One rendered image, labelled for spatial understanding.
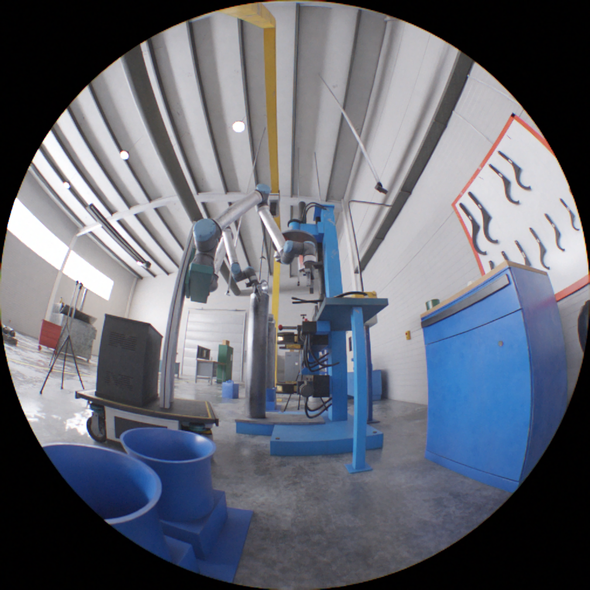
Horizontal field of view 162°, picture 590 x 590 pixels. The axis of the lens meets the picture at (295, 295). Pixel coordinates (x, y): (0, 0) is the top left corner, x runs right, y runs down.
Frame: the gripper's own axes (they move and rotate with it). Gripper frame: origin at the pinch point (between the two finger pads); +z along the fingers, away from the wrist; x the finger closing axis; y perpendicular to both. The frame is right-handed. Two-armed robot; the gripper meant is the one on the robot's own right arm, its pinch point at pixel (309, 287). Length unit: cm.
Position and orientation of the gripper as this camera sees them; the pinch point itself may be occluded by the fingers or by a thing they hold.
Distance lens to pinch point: 135.1
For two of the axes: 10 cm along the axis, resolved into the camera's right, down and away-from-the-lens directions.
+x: -2.2, -3.6, -9.1
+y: -9.8, 0.7, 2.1
